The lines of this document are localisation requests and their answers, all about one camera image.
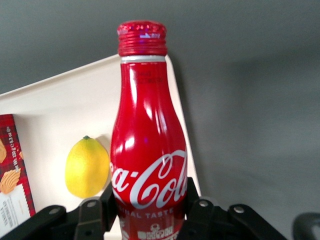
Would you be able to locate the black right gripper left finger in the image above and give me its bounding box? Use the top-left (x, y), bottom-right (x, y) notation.
top-left (0, 184), bottom-right (119, 240)

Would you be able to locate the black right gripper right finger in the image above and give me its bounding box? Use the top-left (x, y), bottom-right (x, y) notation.
top-left (177, 176), bottom-right (288, 240)

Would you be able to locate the red coca-cola aluminium bottle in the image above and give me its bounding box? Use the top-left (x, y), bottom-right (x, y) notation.
top-left (109, 20), bottom-right (189, 240)

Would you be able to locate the cream plastic tray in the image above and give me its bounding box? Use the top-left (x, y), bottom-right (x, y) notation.
top-left (0, 53), bottom-right (202, 240)

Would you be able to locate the yellow lemon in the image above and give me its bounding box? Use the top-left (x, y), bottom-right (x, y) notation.
top-left (64, 135), bottom-right (110, 199)

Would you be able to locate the red tartan shortbread cookie box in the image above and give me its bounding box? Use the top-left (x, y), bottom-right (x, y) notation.
top-left (0, 114), bottom-right (37, 240)

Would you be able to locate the dark rounded cable loop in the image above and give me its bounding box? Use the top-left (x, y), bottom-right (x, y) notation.
top-left (292, 212), bottom-right (320, 240)

